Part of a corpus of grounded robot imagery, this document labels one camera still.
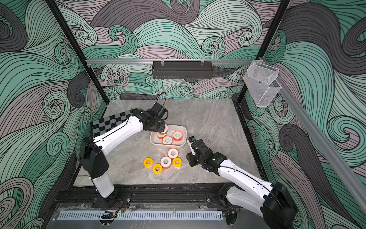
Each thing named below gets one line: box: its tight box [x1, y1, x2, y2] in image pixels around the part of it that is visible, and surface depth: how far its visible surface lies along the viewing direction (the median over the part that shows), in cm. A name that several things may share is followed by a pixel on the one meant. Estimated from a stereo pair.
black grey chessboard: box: [92, 109, 132, 139], surface depth 105 cm
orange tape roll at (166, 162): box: [160, 156, 173, 169], surface depth 87 cm
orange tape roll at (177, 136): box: [172, 130, 183, 142], surface depth 99 cm
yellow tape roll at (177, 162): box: [172, 157, 183, 168], surface depth 87 cm
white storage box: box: [149, 124, 188, 147], surface depth 97 cm
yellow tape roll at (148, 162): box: [143, 157, 153, 168], surface depth 87 cm
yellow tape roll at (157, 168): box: [152, 163, 163, 175], surface depth 85 cm
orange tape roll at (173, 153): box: [167, 147, 180, 159], surface depth 91 cm
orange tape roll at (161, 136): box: [156, 132, 167, 140], surface depth 99 cm
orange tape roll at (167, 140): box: [162, 135, 173, 146], surface depth 97 cm
